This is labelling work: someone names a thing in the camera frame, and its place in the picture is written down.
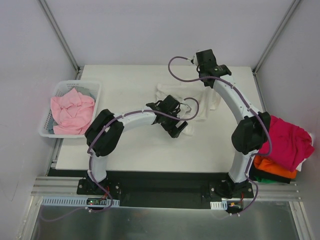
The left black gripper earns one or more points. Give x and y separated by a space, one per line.
177 124

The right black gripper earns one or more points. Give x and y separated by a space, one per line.
204 60

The white floral t shirt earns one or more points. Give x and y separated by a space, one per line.
200 100

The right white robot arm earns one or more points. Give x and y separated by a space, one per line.
252 129

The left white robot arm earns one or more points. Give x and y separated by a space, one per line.
104 133

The pink t shirt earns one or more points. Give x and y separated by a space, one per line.
72 112

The white plastic laundry basket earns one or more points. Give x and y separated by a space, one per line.
71 109

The black t shirt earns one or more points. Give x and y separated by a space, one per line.
262 174

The orange t shirt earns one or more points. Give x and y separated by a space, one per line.
268 166

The magenta t shirt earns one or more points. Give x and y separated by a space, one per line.
291 144

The green t shirt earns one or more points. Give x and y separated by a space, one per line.
264 180

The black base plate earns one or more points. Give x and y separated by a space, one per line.
173 190

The right aluminium frame post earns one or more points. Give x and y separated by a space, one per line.
277 34

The aluminium frame post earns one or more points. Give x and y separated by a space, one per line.
59 34
277 34

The right white cable duct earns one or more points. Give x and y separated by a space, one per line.
219 205

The white cable duct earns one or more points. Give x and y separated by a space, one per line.
79 202
219 205

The left white cable duct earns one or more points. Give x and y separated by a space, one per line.
79 202

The left aluminium frame post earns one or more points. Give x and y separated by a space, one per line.
59 34

